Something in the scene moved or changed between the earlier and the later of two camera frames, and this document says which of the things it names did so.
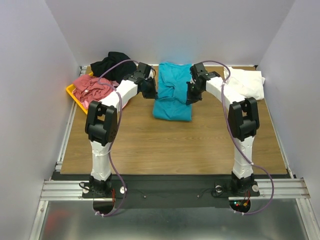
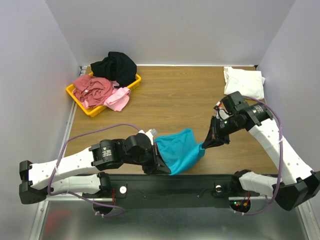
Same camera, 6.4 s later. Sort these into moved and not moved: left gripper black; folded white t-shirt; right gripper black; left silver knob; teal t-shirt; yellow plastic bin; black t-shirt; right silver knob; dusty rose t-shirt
Moved: right gripper black; left gripper black; teal t-shirt
Not moved: folded white t-shirt; dusty rose t-shirt; black t-shirt; left silver knob; right silver knob; yellow plastic bin
